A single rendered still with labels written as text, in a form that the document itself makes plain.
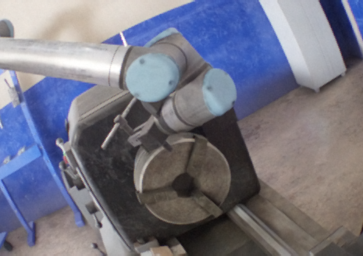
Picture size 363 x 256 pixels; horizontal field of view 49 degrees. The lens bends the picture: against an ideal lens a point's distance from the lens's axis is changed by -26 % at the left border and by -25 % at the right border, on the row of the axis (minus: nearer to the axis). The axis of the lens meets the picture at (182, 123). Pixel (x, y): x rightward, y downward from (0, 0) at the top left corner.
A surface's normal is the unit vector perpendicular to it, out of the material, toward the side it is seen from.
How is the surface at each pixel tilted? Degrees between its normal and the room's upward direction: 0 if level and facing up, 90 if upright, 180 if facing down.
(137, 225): 90
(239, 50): 90
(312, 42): 90
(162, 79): 93
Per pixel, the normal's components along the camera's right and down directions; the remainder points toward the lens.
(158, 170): 0.24, 0.18
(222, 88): 0.63, -0.23
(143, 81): -0.10, 0.39
